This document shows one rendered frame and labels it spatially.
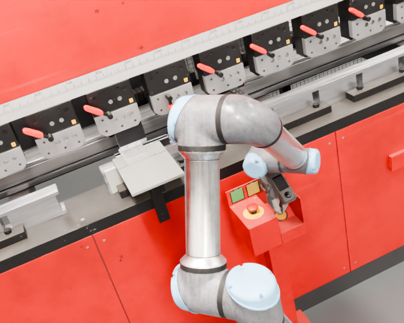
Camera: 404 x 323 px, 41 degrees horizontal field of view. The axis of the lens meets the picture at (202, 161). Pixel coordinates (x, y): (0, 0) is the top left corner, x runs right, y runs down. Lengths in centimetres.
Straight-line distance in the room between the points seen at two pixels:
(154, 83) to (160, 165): 28
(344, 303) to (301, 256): 35
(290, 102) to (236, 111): 90
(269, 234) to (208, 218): 56
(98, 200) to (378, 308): 130
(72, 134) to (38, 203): 27
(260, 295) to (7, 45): 102
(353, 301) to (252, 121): 150
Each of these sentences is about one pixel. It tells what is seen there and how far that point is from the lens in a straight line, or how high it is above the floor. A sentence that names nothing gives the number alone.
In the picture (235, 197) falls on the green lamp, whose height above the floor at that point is 81.
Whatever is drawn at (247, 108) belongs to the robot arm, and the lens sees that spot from 122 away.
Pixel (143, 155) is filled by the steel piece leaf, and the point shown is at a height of 101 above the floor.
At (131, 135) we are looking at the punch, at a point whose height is 106.
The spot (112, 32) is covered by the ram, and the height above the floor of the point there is 143.
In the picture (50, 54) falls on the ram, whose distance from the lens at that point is 173.
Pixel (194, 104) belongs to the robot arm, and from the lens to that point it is 126.
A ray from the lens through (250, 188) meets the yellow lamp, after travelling 189.
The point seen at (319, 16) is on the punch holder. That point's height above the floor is 124.
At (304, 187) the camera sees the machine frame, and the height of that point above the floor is 64.
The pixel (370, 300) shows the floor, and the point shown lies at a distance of 257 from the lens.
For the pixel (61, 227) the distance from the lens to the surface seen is 190.
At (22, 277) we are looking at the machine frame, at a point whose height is 78.
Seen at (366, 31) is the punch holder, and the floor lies 112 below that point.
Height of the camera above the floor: 190
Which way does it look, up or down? 31 degrees down
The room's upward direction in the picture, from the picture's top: 15 degrees counter-clockwise
